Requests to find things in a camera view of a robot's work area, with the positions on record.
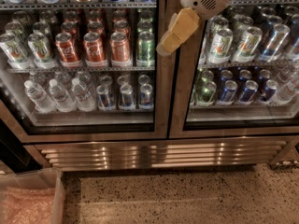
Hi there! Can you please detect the pink bubble wrap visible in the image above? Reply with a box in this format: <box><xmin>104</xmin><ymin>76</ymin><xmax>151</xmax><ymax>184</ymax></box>
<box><xmin>0</xmin><ymin>187</ymin><xmax>55</xmax><ymax>224</ymax></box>

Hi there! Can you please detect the front left coca-cola can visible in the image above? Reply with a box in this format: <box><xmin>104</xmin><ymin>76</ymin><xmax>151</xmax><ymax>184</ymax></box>
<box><xmin>55</xmin><ymin>32</ymin><xmax>82</xmax><ymax>68</ymax></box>

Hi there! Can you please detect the front green soda can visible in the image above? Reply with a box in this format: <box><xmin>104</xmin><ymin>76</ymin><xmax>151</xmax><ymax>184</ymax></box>
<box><xmin>136</xmin><ymin>31</ymin><xmax>155</xmax><ymax>67</ymax></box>

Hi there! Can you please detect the door 7up can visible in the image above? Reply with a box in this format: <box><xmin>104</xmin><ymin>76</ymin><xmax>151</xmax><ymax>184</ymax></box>
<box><xmin>208</xmin><ymin>28</ymin><xmax>233</xmax><ymax>64</ymax></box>
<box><xmin>231</xmin><ymin>26</ymin><xmax>263</xmax><ymax>63</ymax></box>

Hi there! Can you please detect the front left 7up can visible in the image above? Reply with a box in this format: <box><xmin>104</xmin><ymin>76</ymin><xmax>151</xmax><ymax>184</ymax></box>
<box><xmin>0</xmin><ymin>33</ymin><xmax>32</xmax><ymax>70</ymax></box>

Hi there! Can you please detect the stainless steel fridge base grille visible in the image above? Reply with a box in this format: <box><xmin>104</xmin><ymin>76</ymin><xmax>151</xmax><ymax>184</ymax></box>
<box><xmin>25</xmin><ymin>135</ymin><xmax>298</xmax><ymax>172</ymax></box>

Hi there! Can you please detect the middle water bottle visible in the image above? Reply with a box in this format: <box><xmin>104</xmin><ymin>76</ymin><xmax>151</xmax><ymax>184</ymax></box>
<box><xmin>49</xmin><ymin>79</ymin><xmax>77</xmax><ymax>113</ymax></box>

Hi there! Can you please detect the right door left blue can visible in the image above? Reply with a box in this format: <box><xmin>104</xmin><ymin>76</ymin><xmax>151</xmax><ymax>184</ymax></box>
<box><xmin>217</xmin><ymin>80</ymin><xmax>238</xmax><ymax>105</ymax></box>

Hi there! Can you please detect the right door green can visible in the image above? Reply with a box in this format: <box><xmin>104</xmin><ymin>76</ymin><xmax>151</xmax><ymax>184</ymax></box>
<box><xmin>196</xmin><ymin>80</ymin><xmax>217</xmax><ymax>106</ymax></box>

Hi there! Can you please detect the left water bottle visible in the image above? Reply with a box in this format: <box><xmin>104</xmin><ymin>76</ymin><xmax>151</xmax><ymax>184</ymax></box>
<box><xmin>24</xmin><ymin>80</ymin><xmax>56</xmax><ymax>114</ymax></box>

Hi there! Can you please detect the right door left 7up can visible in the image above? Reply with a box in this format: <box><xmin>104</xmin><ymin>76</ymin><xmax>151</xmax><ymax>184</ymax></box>
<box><xmin>208</xmin><ymin>28</ymin><xmax>233</xmax><ymax>64</ymax></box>

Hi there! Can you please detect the right red bull can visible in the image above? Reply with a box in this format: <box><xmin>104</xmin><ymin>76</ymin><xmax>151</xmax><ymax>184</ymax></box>
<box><xmin>139</xmin><ymin>84</ymin><xmax>153</xmax><ymax>110</ymax></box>

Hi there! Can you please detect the middle red bull can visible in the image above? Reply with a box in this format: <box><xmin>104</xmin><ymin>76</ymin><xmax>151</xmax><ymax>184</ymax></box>
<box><xmin>120</xmin><ymin>84</ymin><xmax>135</xmax><ymax>110</ymax></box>

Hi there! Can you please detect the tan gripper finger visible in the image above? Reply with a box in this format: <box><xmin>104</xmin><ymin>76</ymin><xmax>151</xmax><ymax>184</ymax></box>
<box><xmin>156</xmin><ymin>7</ymin><xmax>200</xmax><ymax>56</ymax></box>

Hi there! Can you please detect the clear plastic storage bin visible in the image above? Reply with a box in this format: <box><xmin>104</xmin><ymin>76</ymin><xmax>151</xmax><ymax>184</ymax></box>
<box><xmin>0</xmin><ymin>168</ymin><xmax>65</xmax><ymax>224</ymax></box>

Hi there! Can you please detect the left red bull can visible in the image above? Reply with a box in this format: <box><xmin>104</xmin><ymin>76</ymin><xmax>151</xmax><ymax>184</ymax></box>
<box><xmin>96</xmin><ymin>85</ymin><xmax>115</xmax><ymax>111</ymax></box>

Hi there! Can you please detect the right door silver blue can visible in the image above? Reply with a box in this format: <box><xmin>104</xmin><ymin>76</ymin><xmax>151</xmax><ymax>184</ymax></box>
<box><xmin>258</xmin><ymin>24</ymin><xmax>290</xmax><ymax>63</ymax></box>

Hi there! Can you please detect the right door water bottle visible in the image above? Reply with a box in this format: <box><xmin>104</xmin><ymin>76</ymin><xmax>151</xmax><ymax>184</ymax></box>
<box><xmin>274</xmin><ymin>75</ymin><xmax>299</xmax><ymax>105</ymax></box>

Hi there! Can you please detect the coca-cola can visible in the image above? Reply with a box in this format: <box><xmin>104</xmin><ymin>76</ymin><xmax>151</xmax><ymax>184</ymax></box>
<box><xmin>55</xmin><ymin>32</ymin><xmax>82</xmax><ymax>68</ymax></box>
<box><xmin>83</xmin><ymin>32</ymin><xmax>107</xmax><ymax>67</ymax></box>

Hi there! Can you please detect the glass fridge door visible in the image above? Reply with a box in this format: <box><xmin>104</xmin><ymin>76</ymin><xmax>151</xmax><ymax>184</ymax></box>
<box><xmin>0</xmin><ymin>0</ymin><xmax>173</xmax><ymax>143</ymax></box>
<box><xmin>170</xmin><ymin>0</ymin><xmax>299</xmax><ymax>138</ymax></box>

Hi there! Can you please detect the red bull can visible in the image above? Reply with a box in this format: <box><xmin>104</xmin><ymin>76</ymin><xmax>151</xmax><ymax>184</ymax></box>
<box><xmin>139</xmin><ymin>84</ymin><xmax>153</xmax><ymax>110</ymax></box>
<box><xmin>120</xmin><ymin>84</ymin><xmax>135</xmax><ymax>110</ymax></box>
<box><xmin>96</xmin><ymin>85</ymin><xmax>115</xmax><ymax>111</ymax></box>

